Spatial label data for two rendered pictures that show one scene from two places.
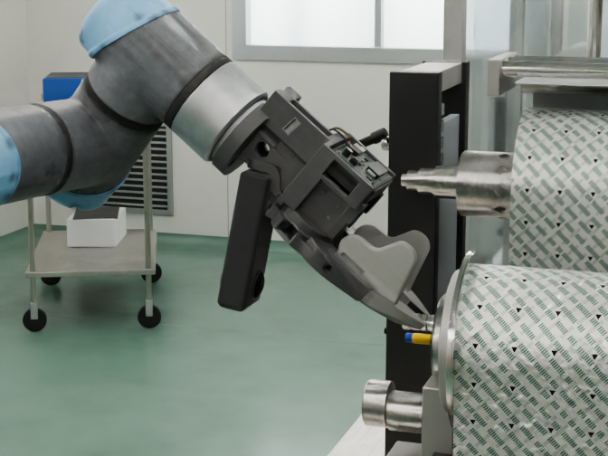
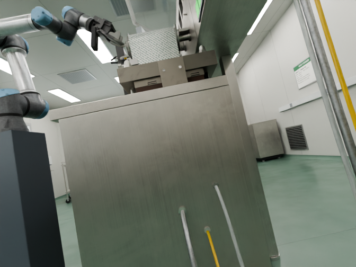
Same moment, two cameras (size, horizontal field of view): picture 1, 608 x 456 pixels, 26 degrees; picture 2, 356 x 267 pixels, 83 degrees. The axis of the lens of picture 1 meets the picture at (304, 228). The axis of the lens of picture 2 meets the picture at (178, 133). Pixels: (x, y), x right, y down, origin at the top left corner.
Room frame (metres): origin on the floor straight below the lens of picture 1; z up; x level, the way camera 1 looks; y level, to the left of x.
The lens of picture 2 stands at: (-0.01, 0.07, 0.66)
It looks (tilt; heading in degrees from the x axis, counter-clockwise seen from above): 5 degrees up; 341
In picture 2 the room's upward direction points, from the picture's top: 12 degrees counter-clockwise
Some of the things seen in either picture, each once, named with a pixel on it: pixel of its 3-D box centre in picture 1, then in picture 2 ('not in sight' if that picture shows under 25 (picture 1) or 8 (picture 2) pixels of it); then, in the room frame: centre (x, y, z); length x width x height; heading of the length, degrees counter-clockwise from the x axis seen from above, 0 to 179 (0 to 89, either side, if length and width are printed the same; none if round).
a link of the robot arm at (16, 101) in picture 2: not in sight; (7, 103); (1.17, 0.50, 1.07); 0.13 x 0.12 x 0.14; 148
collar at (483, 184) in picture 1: (492, 185); not in sight; (1.26, -0.18, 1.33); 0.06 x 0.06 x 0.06; 72
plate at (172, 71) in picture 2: not in sight; (172, 72); (0.70, -0.21, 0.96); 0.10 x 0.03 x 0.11; 72
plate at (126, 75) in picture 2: not in sight; (168, 73); (0.79, -0.23, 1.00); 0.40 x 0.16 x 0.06; 72
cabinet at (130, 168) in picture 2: not in sight; (174, 176); (1.89, -0.47, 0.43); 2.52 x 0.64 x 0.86; 162
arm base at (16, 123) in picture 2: not in sight; (9, 125); (1.16, 0.50, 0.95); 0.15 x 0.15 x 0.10
